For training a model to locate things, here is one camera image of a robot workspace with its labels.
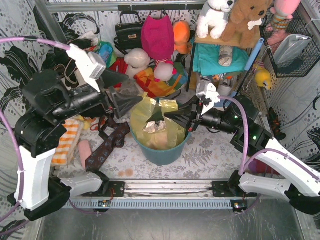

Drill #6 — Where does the black wire basket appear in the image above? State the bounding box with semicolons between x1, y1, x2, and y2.
260;12;314;78

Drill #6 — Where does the orange checkered towel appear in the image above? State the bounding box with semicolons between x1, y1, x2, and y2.
51;118;84;167

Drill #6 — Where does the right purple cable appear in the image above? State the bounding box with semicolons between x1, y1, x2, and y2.
217;96;320;182

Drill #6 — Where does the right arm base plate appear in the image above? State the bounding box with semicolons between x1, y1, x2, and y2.
211;181;258;198

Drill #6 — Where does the crumpled paper trash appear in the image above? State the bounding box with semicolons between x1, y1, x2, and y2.
143;120;167;134

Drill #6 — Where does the yellow plush duck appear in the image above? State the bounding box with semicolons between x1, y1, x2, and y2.
253;63;272;90

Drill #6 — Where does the orange plush toy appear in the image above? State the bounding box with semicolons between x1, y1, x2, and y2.
173;20;191;55

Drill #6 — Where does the white fluffy plush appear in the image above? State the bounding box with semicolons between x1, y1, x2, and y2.
124;48;151;80

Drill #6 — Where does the yellow trash bag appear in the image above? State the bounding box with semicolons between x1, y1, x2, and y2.
129;91;187;150

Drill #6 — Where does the colourful scarf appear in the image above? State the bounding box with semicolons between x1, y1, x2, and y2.
94;41;117;68

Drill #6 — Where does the brown plush dog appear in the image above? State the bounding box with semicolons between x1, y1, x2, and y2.
221;0;272;49

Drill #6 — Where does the magenta orange cloth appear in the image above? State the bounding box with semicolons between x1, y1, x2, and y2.
248;159;279;175

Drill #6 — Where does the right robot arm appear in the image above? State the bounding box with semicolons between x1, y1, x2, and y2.
164;96;320;215

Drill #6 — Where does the silver pouch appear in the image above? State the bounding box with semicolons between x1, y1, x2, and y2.
273;34;312;65

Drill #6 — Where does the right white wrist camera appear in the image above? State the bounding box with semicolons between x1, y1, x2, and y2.
195;79;221;115

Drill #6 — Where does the white plush dog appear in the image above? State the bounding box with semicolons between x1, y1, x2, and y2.
196;0;236;39

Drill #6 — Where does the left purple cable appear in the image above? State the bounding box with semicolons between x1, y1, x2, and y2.
0;36;72;237

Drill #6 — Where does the pink soft pad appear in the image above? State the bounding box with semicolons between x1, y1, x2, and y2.
78;140;92;169

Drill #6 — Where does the pink white plush doll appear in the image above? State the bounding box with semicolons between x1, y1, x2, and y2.
153;58;177;82

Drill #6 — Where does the grey patterned rolled cloth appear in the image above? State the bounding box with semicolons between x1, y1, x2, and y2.
218;45;233;67

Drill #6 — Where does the red garment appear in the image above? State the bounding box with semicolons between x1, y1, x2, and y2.
109;57;129;74

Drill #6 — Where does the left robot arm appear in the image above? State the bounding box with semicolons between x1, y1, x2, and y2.
7;69;143;221

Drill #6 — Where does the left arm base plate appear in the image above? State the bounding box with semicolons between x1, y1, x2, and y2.
101;181;125;198

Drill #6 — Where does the purple cable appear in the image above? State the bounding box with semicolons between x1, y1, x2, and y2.
217;96;320;182
0;36;72;237

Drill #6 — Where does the black leather handbag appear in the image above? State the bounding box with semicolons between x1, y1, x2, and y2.
113;11;144;55

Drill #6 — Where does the teal trash bin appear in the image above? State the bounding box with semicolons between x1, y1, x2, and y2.
130;120;191;166

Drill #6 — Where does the pink plush toy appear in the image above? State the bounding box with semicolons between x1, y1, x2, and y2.
265;0;301;46

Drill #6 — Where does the black metal shelf rack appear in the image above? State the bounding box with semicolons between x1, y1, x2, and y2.
186;33;260;92

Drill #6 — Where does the brown floral necktie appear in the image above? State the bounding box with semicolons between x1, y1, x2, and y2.
85;116;131;172

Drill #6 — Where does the rainbow striped bag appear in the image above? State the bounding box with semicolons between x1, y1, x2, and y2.
133;62;188;98

